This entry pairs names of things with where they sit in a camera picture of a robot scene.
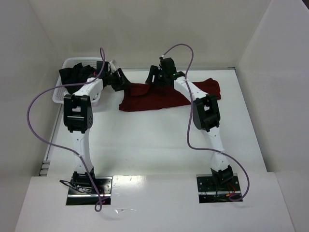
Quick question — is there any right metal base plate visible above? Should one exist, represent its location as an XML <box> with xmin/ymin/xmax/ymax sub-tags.
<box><xmin>197</xmin><ymin>174</ymin><xmax>242</xmax><ymax>203</ymax></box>

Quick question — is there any metal base plate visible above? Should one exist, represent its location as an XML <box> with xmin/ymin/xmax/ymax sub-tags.
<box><xmin>197</xmin><ymin>174</ymin><xmax>242</xmax><ymax>203</ymax></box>
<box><xmin>62</xmin><ymin>177</ymin><xmax>112</xmax><ymax>206</ymax></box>

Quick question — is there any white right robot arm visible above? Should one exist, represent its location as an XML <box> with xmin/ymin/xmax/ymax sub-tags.
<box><xmin>146</xmin><ymin>56</ymin><xmax>233</xmax><ymax>186</ymax></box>

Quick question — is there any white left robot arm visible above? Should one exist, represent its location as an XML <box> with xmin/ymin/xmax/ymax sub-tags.
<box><xmin>63</xmin><ymin>60</ymin><xmax>129</xmax><ymax>189</ymax></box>

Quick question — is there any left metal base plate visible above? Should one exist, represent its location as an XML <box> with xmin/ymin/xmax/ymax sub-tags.
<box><xmin>62</xmin><ymin>177</ymin><xmax>112</xmax><ymax>206</ymax></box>

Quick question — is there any black t-shirt in basket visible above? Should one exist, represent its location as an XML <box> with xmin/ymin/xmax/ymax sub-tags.
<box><xmin>59</xmin><ymin>63</ymin><xmax>96</xmax><ymax>85</ymax></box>

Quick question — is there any grey bracket at left edge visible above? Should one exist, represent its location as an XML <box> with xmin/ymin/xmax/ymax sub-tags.
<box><xmin>39</xmin><ymin>160</ymin><xmax>50</xmax><ymax>176</ymax></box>

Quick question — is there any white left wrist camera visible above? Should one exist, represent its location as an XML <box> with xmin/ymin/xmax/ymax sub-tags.
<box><xmin>109</xmin><ymin>60</ymin><xmax>117</xmax><ymax>73</ymax></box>

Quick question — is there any dark red t-shirt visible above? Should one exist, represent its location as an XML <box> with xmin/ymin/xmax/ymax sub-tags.
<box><xmin>119</xmin><ymin>77</ymin><xmax>222</xmax><ymax>113</ymax></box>

